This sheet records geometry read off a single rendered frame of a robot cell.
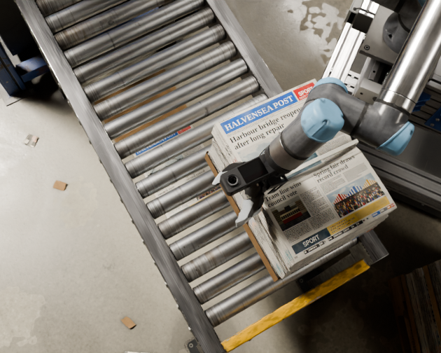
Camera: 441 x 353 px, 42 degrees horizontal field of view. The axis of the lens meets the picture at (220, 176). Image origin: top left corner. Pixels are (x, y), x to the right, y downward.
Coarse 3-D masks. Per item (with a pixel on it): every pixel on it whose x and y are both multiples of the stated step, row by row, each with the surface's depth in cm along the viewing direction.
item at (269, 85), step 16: (208, 0) 173; (224, 0) 173; (224, 16) 171; (240, 32) 170; (240, 48) 168; (256, 64) 167; (256, 80) 166; (272, 80) 166; (272, 96) 164; (368, 240) 153; (368, 256) 152; (384, 256) 152
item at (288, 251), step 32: (352, 160) 135; (288, 192) 130; (320, 192) 131; (352, 192) 132; (384, 192) 133; (256, 224) 139; (288, 224) 127; (320, 224) 128; (352, 224) 129; (288, 256) 127; (320, 256) 140
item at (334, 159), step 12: (324, 144) 135; (336, 144) 136; (312, 156) 134; (336, 156) 135; (348, 156) 135; (312, 168) 133; (324, 168) 133; (288, 180) 131; (300, 180) 131; (276, 192) 129; (240, 204) 144
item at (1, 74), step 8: (0, 48) 215; (0, 56) 219; (0, 64) 223; (8, 64) 226; (0, 72) 228; (8, 72) 232; (16, 72) 233; (0, 80) 233; (8, 80) 235; (16, 80) 238; (8, 88) 240; (16, 88) 244; (24, 88) 246; (8, 96) 246
